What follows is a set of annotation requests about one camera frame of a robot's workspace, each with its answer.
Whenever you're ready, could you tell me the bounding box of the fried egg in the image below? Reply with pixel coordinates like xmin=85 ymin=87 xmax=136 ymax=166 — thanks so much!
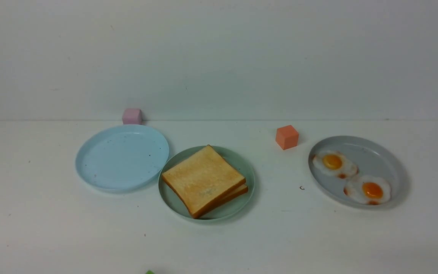
xmin=312 ymin=150 xmax=359 ymax=179
xmin=343 ymin=175 xmax=391 ymax=205

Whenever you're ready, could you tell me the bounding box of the light blue plate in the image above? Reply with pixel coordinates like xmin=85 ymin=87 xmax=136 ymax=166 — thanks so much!
xmin=75 ymin=124 xmax=169 ymax=193

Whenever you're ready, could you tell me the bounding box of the toast slice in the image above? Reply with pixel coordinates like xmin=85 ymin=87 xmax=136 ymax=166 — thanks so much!
xmin=201 ymin=184 xmax=248 ymax=217
xmin=163 ymin=145 xmax=245 ymax=218

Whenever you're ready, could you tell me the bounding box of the right fried egg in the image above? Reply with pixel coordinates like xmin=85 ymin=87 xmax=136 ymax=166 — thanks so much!
xmin=343 ymin=175 xmax=391 ymax=205

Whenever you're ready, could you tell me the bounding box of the orange cube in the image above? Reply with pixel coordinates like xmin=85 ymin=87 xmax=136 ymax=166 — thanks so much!
xmin=275 ymin=125 xmax=299 ymax=150

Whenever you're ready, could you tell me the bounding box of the grey plate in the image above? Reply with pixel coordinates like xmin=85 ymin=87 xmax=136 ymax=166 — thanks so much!
xmin=308 ymin=135 xmax=409 ymax=210

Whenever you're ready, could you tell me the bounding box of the pink cube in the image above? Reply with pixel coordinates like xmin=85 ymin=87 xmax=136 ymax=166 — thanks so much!
xmin=122 ymin=108 xmax=143 ymax=125

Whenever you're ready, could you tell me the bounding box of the left fried egg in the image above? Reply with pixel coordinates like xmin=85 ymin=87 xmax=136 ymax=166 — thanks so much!
xmin=312 ymin=150 xmax=359 ymax=179

